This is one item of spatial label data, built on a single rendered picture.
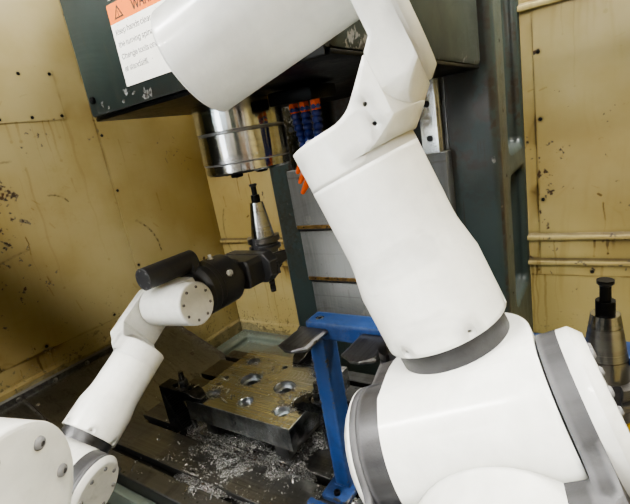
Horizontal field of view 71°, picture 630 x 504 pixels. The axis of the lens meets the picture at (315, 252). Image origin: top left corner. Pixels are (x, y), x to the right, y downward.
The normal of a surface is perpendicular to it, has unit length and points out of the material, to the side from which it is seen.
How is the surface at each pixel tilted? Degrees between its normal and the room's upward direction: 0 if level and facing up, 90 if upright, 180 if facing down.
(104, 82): 90
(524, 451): 73
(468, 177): 90
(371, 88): 87
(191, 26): 85
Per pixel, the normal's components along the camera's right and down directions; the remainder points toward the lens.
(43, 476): 1.00, 0.04
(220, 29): -0.15, 0.48
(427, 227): 0.29, -0.05
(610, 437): -0.44, 0.01
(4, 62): 0.83, 0.00
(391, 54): -0.28, 0.25
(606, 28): -0.54, 0.30
